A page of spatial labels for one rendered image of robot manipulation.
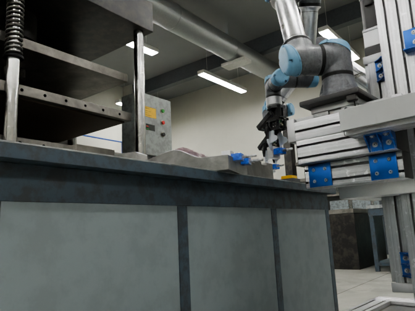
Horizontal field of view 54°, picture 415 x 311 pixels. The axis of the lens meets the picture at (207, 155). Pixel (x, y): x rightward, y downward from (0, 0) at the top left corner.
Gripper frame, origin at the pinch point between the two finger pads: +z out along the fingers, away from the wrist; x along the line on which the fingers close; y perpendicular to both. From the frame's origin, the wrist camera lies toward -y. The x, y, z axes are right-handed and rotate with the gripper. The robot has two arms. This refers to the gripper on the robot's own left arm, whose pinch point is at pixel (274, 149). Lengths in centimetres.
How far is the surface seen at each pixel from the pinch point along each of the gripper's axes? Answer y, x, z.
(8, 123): -61, -102, -13
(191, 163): 4, -53, 12
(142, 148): -75, -27, -12
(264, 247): -0.7, -11.2, 44.8
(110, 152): 1, -84, 10
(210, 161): 11, -49, 12
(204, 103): -661, 509, -304
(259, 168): -3.0, -8.3, 9.7
